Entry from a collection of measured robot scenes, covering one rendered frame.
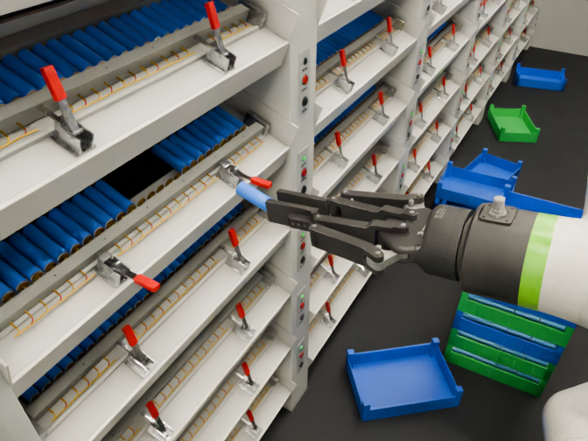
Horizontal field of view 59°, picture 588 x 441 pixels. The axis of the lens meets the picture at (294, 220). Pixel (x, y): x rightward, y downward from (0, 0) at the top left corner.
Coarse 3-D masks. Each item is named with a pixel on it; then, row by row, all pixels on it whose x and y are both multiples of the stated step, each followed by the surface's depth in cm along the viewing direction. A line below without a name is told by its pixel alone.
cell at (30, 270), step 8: (0, 248) 65; (8, 248) 65; (0, 256) 65; (8, 256) 65; (16, 256) 65; (16, 264) 64; (24, 264) 64; (32, 264) 65; (24, 272) 64; (32, 272) 64
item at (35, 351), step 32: (288, 128) 95; (256, 160) 93; (192, 192) 83; (224, 192) 85; (160, 224) 77; (192, 224) 79; (128, 256) 72; (160, 256) 74; (96, 288) 67; (128, 288) 70; (64, 320) 63; (96, 320) 67; (0, 352) 59; (32, 352) 60; (64, 352) 64
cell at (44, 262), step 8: (8, 240) 66; (16, 240) 66; (24, 240) 66; (16, 248) 66; (24, 248) 66; (32, 248) 66; (32, 256) 66; (40, 256) 66; (48, 256) 66; (40, 264) 65; (48, 264) 66
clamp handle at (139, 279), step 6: (114, 264) 67; (120, 270) 67; (126, 270) 67; (126, 276) 67; (132, 276) 67; (138, 276) 66; (144, 276) 66; (138, 282) 66; (144, 282) 66; (150, 282) 66; (156, 282) 66; (150, 288) 65; (156, 288) 65
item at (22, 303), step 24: (240, 144) 91; (192, 168) 83; (168, 192) 78; (144, 216) 74; (168, 216) 77; (96, 240) 69; (120, 240) 72; (72, 264) 66; (48, 288) 63; (0, 312) 59; (24, 312) 62
